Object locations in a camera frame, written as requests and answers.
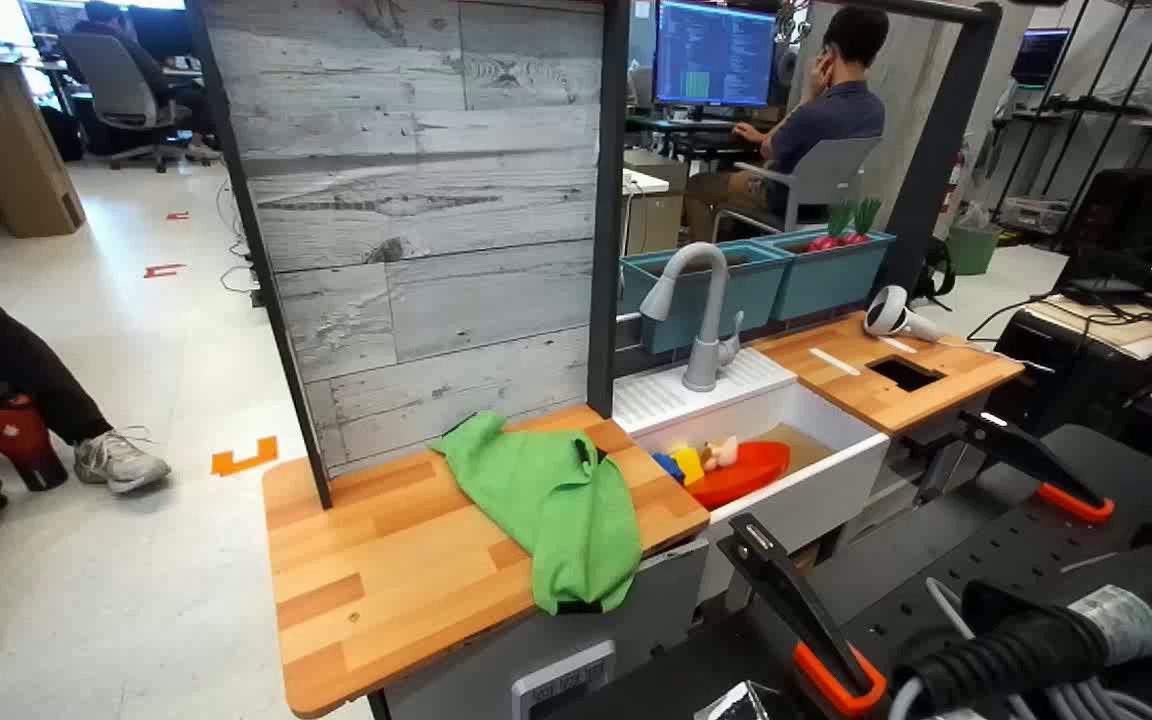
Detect green cloth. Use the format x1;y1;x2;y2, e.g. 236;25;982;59
428;408;645;622

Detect grey sink faucet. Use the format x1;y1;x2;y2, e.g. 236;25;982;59
638;241;749;395

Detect yellow toy block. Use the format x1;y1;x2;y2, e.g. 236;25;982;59
670;440;711;494

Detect teal plastic bin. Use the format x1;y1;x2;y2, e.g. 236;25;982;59
619;238;791;360
770;227;897;328

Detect red bowl with toys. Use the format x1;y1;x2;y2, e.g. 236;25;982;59
677;437;798;512

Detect grey wood-look backsplash panel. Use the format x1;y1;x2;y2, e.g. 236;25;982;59
200;0;607;482

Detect white strip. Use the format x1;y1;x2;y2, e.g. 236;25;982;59
810;346;865;381

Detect white sink basin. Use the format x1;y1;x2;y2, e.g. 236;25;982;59
607;347;897;612

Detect wooden cutting board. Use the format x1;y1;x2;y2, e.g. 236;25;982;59
262;399;711;720

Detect wooden countertop with cutout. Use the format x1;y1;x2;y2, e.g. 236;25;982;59
749;314;1028;440

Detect white headset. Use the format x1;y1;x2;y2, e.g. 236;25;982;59
861;282;941;346

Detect light grey desk chair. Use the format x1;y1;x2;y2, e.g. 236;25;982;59
711;133;886;245

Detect grey cabinet under counter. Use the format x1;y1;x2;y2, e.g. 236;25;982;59
372;538;715;720

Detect computer monitor blue screen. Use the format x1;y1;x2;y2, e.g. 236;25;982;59
653;0;780;113

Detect seated person dark shirt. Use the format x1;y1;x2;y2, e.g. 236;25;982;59
727;5;897;177

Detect orange floor tape marker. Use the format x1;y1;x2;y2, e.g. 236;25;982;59
209;431;284;482

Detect green bucket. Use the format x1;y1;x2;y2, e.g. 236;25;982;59
944;216;999;282

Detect white sneaker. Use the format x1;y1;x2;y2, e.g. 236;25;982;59
74;425;178;499

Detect black office chair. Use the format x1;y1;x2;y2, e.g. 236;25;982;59
55;28;200;177

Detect red and black tool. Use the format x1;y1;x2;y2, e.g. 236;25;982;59
0;381;74;496

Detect person leg dark trousers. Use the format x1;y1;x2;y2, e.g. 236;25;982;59
0;231;118;452

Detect light wooden cabinet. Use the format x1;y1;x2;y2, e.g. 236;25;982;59
0;50;88;241

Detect black frame post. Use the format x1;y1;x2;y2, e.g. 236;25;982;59
585;0;638;419
185;0;337;512
871;0;1008;300

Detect black clamp orange handle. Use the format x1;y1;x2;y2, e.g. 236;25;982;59
955;408;1119;534
715;512;897;720

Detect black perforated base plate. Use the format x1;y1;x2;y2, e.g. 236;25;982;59
733;419;1152;720

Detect black corrugated cable conduit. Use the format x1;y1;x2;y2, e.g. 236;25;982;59
893;534;1152;720

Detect black wire shelf rack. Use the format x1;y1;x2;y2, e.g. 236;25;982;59
993;0;1152;245

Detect grey cable bundle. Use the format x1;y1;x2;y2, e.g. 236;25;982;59
886;572;1152;720

